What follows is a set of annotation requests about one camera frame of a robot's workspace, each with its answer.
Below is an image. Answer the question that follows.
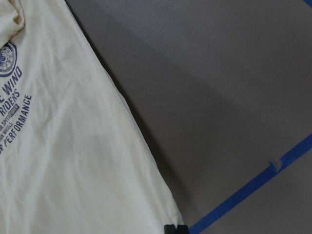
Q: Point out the cream long-sleeve printed shirt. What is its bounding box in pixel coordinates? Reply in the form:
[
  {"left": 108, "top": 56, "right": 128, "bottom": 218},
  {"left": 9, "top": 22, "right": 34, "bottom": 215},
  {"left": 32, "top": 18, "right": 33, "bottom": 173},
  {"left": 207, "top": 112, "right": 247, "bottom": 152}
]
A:
[{"left": 0, "top": 0, "right": 183, "bottom": 234}]

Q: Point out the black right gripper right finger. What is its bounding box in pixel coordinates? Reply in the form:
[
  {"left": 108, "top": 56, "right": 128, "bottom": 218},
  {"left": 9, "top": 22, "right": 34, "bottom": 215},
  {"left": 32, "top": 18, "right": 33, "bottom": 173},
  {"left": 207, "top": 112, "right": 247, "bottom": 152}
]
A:
[{"left": 177, "top": 225, "right": 189, "bottom": 234}]

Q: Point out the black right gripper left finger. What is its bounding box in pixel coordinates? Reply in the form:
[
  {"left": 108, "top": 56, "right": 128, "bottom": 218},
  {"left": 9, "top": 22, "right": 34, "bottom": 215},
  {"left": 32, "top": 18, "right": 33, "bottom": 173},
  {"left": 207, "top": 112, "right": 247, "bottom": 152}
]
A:
[{"left": 164, "top": 224, "right": 177, "bottom": 234}]

